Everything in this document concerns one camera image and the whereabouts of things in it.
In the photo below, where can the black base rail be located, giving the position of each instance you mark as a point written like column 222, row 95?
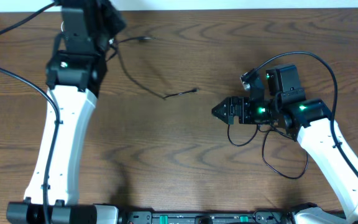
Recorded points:
column 149, row 217

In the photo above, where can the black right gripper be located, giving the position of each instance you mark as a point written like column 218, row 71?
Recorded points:
column 242, row 112

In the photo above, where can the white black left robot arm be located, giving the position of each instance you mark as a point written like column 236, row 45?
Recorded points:
column 74, row 77

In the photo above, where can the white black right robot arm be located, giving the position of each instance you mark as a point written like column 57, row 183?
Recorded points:
column 309, row 123

